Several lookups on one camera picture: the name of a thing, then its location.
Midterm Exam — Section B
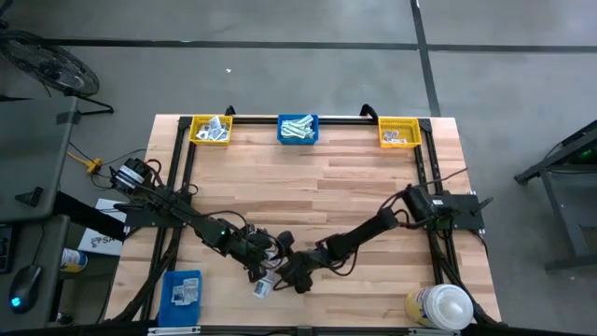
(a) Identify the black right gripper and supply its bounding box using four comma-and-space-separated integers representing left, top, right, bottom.
271, 249, 333, 295

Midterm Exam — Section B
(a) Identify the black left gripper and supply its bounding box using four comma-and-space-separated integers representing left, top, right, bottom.
231, 223, 296, 284

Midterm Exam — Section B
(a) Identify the blue plastic basket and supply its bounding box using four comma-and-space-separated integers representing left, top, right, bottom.
276, 114, 321, 147
158, 269, 202, 328

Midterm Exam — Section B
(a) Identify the yellow plastic basket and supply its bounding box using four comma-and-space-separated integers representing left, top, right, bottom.
187, 115, 234, 147
377, 116, 423, 149

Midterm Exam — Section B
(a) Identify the white yellow wipes canister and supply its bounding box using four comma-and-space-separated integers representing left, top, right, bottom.
404, 284, 476, 333

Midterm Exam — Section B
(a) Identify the white printed cardboard box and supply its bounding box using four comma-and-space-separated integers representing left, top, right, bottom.
76, 198, 126, 258

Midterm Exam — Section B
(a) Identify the white yellow can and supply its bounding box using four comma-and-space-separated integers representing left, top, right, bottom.
59, 247, 89, 274

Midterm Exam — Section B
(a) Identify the black computer mouse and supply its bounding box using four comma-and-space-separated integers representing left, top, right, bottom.
7, 264, 43, 315

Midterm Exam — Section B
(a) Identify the small black desk item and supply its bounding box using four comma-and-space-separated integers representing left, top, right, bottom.
13, 186, 46, 209

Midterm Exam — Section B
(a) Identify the grey desk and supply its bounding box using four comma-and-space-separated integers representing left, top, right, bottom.
0, 95, 79, 328

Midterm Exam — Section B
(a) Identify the black keyboard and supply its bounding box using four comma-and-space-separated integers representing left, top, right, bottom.
0, 223, 15, 276

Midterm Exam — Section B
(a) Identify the black floor fan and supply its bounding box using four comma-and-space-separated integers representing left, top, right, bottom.
0, 27, 116, 117

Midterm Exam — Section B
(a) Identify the silver aluminium bracket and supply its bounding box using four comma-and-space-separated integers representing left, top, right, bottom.
146, 326, 202, 336

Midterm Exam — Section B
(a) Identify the yellow hanging cable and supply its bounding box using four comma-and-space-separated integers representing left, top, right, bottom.
66, 148, 104, 175

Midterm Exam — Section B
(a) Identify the black desk frame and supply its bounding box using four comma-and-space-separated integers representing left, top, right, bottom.
514, 119, 597, 273

